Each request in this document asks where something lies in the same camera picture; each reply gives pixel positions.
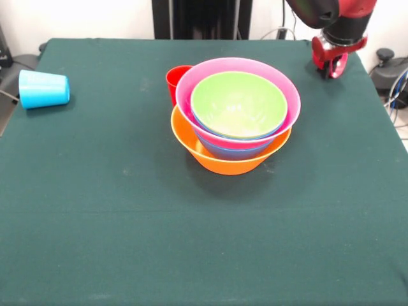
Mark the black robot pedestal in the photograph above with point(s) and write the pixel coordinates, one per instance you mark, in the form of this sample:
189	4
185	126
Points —
220	14

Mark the orange bowl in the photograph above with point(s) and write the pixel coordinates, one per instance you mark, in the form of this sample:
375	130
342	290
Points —
232	167

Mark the large pink bowl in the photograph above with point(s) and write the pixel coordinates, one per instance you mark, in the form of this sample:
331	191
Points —
188	92

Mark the green bowl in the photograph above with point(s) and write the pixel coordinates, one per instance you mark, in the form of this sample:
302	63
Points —
239	99

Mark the blue bowl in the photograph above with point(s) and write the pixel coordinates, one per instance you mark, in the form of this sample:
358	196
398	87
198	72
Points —
239	138
232	154

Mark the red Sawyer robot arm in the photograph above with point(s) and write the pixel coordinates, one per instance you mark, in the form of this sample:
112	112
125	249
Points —
350	22

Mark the dark green tablecloth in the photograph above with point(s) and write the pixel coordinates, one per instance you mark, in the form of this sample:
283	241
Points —
159	223

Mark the blue cup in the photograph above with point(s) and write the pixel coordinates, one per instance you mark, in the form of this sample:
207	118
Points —
43	89

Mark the red cup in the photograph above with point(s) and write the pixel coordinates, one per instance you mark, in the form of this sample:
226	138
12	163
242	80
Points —
172	83

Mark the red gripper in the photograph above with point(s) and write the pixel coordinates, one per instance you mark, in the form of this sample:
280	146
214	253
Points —
338	52

